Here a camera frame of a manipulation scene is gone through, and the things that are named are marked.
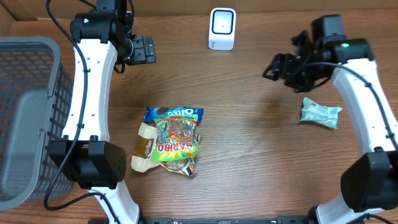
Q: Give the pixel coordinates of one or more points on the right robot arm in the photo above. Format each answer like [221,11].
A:
[324,54]

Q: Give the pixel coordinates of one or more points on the Haribo gummy worms bag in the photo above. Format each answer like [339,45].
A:
[175,138]

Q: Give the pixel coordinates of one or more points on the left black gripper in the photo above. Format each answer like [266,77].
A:
[142,56]

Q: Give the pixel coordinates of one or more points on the grey plastic basket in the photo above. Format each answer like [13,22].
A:
[36,93]

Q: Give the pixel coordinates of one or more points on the white barcode scanner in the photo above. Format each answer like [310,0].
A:
[222,29]

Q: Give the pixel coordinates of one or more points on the beige brown cookie bag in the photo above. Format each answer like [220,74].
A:
[146,143]

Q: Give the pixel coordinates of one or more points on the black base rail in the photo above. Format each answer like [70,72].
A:
[278,220]

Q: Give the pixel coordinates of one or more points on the blue Oreo cookie pack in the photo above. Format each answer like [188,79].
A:
[153,113]

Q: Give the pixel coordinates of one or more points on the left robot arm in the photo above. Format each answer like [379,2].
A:
[104,44]

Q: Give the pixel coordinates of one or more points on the mint green wipes pack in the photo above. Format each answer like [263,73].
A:
[320,114]

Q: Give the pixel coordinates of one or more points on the cardboard back wall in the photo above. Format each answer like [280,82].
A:
[26,10]

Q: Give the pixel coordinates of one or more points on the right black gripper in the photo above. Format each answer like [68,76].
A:
[280,68]

